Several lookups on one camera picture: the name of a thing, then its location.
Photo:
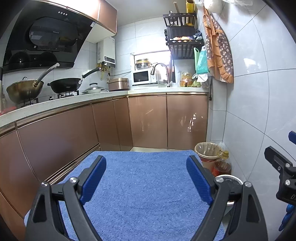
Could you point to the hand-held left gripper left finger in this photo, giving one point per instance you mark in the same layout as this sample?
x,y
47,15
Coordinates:
x,y
92,180

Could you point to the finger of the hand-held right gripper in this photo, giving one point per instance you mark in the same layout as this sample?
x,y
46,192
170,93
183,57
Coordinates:
x,y
275,157
292,136

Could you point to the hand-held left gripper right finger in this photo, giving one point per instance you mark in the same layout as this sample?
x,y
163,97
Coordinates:
x,y
198,180

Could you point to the white round bin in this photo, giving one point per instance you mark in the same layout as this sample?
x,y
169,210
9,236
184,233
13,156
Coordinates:
x,y
229,177

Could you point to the person's right hand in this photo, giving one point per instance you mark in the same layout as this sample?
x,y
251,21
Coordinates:
x,y
285,219

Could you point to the beige wastebasket with bag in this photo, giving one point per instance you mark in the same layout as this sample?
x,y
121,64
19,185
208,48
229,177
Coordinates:
x,y
205,162

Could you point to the amber oil bottle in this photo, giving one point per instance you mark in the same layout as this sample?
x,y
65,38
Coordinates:
x,y
222,166

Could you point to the blue towel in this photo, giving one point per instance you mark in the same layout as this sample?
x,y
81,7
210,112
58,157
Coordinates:
x,y
143,197

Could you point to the copper kitchen base cabinets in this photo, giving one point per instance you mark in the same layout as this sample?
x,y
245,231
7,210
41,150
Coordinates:
x,y
148,120

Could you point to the gas stove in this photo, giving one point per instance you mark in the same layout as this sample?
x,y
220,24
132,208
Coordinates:
x,y
67,94

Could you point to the metal pot lid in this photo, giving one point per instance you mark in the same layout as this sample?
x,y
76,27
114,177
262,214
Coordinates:
x,y
93,89

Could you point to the black wok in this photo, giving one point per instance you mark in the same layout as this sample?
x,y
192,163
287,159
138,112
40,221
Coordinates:
x,y
66,84

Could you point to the copper rice cooker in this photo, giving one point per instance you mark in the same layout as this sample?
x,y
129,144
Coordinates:
x,y
118,83

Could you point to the yellow bottle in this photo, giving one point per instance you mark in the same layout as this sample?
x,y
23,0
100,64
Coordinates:
x,y
186,78

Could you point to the orange floral apron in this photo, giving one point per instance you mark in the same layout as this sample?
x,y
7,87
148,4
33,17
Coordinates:
x,y
217,51

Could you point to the brass pot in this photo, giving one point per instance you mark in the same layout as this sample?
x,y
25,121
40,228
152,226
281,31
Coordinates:
x,y
23,90

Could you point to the white microwave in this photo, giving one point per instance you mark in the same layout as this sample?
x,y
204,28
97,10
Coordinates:
x,y
142,77

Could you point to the teal plastic bag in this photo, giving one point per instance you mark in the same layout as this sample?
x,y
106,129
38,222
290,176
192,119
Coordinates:
x,y
203,62

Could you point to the metal faucet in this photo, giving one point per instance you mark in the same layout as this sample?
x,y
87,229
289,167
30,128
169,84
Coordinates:
x,y
159,64

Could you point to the green hanging board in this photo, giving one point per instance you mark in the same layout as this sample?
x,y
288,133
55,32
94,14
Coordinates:
x,y
196,58

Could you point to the glass bowl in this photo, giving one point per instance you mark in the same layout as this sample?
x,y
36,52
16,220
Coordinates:
x,y
143,63

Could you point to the white water heater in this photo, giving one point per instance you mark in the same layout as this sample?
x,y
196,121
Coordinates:
x,y
107,51

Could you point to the black dish rack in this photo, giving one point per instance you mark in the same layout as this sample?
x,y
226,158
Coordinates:
x,y
182,34

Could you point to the black range hood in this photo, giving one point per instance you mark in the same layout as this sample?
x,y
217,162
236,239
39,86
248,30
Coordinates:
x,y
46,39

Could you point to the yellow roll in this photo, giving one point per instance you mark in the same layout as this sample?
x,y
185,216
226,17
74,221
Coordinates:
x,y
190,5

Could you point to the copper upper cabinet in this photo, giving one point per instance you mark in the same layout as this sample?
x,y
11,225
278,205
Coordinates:
x,y
107,14

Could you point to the wooden stick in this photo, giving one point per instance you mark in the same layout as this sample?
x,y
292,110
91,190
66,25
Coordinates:
x,y
177,11

